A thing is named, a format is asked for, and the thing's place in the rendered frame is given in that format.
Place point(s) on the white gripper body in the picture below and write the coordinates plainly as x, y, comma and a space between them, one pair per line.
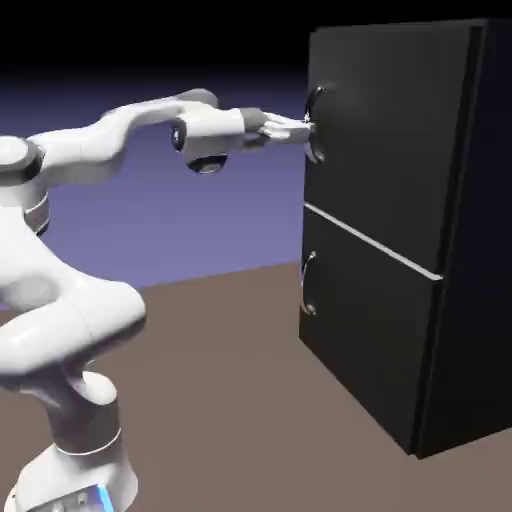
282, 128

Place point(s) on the large black cabinet door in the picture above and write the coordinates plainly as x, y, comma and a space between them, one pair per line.
384, 160

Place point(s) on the small black cabinet door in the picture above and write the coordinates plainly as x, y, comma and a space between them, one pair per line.
360, 320

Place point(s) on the black cabinet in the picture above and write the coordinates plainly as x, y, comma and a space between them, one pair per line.
460, 240

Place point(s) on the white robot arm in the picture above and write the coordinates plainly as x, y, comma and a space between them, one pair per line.
80, 320

